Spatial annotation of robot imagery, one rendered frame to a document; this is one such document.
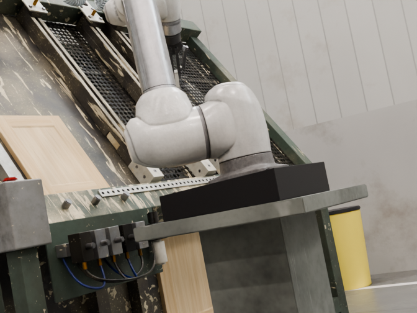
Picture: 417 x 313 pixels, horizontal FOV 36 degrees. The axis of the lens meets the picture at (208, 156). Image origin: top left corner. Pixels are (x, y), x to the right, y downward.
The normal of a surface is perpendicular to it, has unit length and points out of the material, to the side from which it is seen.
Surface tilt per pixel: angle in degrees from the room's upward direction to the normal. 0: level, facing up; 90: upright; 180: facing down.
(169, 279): 90
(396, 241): 90
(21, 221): 90
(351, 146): 90
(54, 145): 56
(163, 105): 81
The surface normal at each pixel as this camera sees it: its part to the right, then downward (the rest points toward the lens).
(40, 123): 0.55, -0.71
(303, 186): 0.84, -0.20
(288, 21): -0.51, 0.03
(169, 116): 0.11, -0.26
